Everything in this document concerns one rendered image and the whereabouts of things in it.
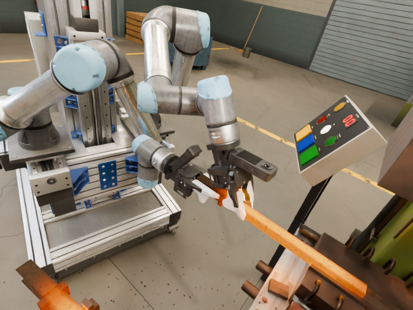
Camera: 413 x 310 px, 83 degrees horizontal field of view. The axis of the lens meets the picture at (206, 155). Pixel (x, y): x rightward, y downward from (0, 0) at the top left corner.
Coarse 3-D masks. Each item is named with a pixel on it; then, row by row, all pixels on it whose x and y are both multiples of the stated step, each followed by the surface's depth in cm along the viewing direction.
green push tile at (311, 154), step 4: (312, 148) 92; (316, 148) 90; (304, 152) 95; (308, 152) 93; (312, 152) 90; (316, 152) 88; (300, 156) 95; (304, 156) 93; (308, 156) 91; (312, 156) 88; (316, 156) 87; (300, 160) 93; (304, 160) 91; (308, 160) 89; (304, 164) 90
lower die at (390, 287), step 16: (320, 240) 60; (336, 240) 62; (336, 256) 57; (352, 256) 59; (304, 272) 54; (320, 272) 51; (352, 272) 54; (368, 272) 55; (304, 288) 49; (320, 288) 49; (336, 288) 50; (384, 288) 52; (400, 288) 54; (320, 304) 48; (336, 304) 47; (352, 304) 48; (368, 304) 47; (400, 304) 49
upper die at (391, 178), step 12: (408, 120) 39; (396, 132) 43; (408, 132) 34; (396, 144) 37; (408, 144) 30; (384, 156) 41; (396, 156) 32; (408, 156) 30; (384, 168) 35; (396, 168) 32; (408, 168) 31; (384, 180) 33; (396, 180) 32; (408, 180) 31; (396, 192) 33; (408, 192) 32
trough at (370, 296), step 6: (366, 288) 50; (366, 294) 51; (372, 294) 50; (366, 300) 49; (372, 300) 50; (378, 300) 50; (384, 300) 49; (378, 306) 49; (384, 306) 49; (390, 306) 49
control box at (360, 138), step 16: (336, 112) 98; (352, 112) 89; (320, 128) 99; (336, 128) 90; (352, 128) 82; (368, 128) 75; (320, 144) 91; (336, 144) 83; (352, 144) 78; (368, 144) 77; (384, 144) 76; (320, 160) 84; (336, 160) 83; (352, 160) 81; (304, 176) 89; (320, 176) 87
